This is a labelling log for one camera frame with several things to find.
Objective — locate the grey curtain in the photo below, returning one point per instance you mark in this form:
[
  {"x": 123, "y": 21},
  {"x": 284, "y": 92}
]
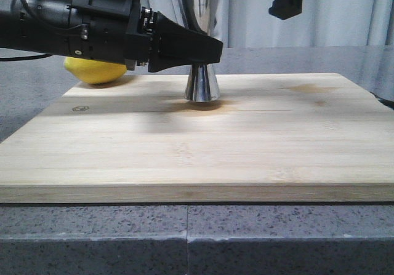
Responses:
[{"x": 322, "y": 23}]

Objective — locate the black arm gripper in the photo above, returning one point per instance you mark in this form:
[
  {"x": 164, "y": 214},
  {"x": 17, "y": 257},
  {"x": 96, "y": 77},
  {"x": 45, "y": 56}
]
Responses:
[{"x": 112, "y": 31}]

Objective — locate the wooden cutting board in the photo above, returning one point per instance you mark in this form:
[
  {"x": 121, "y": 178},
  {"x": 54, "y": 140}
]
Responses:
[{"x": 271, "y": 137}]

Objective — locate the steel double jigger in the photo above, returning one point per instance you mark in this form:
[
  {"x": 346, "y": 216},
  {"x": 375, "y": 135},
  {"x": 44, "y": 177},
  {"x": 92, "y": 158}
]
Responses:
[{"x": 202, "y": 84}]

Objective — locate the yellow lemon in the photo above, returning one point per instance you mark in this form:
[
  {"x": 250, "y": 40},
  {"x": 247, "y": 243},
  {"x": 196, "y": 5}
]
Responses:
[{"x": 94, "y": 72}]

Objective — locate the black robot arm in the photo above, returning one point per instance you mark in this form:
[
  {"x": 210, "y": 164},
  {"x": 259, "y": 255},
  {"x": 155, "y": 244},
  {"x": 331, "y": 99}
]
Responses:
[{"x": 43, "y": 26}]

